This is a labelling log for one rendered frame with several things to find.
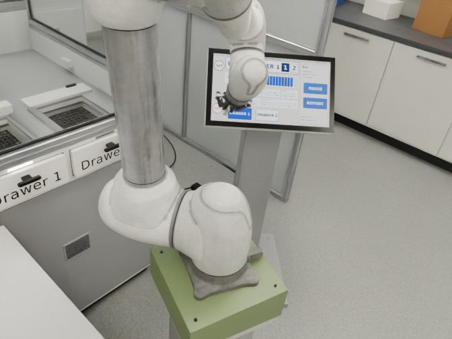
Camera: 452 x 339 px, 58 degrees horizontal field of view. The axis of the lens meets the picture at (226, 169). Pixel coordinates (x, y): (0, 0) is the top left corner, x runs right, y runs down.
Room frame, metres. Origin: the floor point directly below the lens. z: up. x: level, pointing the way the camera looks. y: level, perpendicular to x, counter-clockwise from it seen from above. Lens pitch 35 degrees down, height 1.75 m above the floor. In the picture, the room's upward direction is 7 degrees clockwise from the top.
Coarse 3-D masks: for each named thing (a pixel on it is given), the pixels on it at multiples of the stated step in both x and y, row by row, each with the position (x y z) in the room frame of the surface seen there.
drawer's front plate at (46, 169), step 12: (60, 156) 1.12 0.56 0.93; (24, 168) 1.03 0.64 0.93; (36, 168) 1.05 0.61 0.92; (48, 168) 1.08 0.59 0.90; (60, 168) 1.11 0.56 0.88; (0, 180) 0.96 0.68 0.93; (12, 180) 0.98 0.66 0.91; (48, 180) 1.07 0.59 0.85; (60, 180) 1.10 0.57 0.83; (0, 192) 0.95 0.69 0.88; (36, 192) 1.03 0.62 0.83; (0, 204) 0.94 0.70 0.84; (12, 204) 0.97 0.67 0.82
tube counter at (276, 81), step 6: (270, 78) 1.55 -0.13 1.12; (276, 78) 1.56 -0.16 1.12; (282, 78) 1.56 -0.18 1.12; (288, 78) 1.56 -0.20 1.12; (294, 78) 1.57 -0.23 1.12; (270, 84) 1.54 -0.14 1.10; (276, 84) 1.54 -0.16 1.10; (282, 84) 1.54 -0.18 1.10; (288, 84) 1.55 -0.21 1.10; (294, 84) 1.55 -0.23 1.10
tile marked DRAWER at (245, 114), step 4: (248, 108) 1.46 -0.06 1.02; (236, 112) 1.44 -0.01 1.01; (240, 112) 1.44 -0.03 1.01; (244, 112) 1.45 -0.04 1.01; (248, 112) 1.45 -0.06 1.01; (228, 116) 1.43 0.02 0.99; (232, 116) 1.43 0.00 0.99; (236, 116) 1.43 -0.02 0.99; (240, 116) 1.43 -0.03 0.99; (244, 116) 1.44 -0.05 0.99; (248, 116) 1.44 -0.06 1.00
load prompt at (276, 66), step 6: (228, 60) 1.57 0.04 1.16; (270, 60) 1.60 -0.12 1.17; (228, 66) 1.55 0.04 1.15; (270, 66) 1.58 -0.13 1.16; (276, 66) 1.59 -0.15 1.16; (282, 66) 1.59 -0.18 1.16; (288, 66) 1.59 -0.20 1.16; (294, 66) 1.60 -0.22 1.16; (270, 72) 1.57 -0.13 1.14; (276, 72) 1.57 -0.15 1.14; (282, 72) 1.58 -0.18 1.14; (288, 72) 1.58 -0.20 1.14; (294, 72) 1.58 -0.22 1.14
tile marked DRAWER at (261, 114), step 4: (256, 108) 1.46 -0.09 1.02; (256, 112) 1.45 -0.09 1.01; (260, 112) 1.46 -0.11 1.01; (264, 112) 1.46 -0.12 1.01; (268, 112) 1.46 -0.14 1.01; (272, 112) 1.46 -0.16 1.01; (276, 112) 1.47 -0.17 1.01; (256, 116) 1.44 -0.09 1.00; (260, 116) 1.45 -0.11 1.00; (264, 116) 1.45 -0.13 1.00; (268, 116) 1.45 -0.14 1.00; (272, 116) 1.45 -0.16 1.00; (276, 116) 1.46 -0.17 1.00; (260, 120) 1.44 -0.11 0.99; (264, 120) 1.44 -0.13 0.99; (268, 120) 1.44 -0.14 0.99; (272, 120) 1.44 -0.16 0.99; (276, 120) 1.45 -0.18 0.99
